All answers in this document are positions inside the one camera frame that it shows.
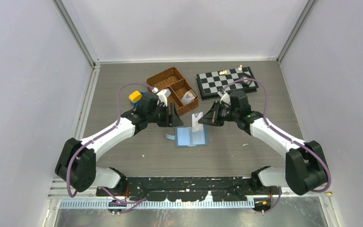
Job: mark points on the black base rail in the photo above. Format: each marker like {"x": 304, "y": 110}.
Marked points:
{"x": 188, "y": 189}

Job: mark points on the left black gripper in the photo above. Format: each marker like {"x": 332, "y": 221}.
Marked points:
{"x": 172, "y": 120}

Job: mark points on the black square box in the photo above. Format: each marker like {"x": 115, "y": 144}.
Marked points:
{"x": 246, "y": 80}

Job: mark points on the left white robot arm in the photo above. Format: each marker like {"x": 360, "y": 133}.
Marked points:
{"x": 77, "y": 161}

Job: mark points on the blue yellow toy car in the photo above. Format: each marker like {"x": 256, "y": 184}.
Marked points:
{"x": 135, "y": 97}

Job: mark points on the blue card holder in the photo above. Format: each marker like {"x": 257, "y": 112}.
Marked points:
{"x": 185, "y": 137}

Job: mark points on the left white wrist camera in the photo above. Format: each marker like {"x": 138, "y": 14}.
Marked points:
{"x": 162, "y": 95}

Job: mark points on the white portrait credit card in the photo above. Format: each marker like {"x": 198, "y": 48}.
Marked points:
{"x": 196, "y": 126}

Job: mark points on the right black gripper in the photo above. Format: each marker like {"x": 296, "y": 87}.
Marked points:
{"x": 211, "y": 117}

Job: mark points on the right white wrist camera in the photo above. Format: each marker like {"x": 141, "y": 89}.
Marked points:
{"x": 224, "y": 97}

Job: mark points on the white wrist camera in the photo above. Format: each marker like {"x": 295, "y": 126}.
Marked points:
{"x": 162, "y": 95}
{"x": 224, "y": 97}

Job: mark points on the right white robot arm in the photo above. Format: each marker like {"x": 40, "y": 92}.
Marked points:
{"x": 305, "y": 165}

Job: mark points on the brown wicker basket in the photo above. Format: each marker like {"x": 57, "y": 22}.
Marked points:
{"x": 173, "y": 80}

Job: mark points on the black white chessboard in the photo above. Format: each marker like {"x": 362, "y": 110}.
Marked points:
{"x": 210, "y": 83}

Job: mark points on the cards in basket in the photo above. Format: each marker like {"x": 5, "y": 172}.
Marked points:
{"x": 188, "y": 97}

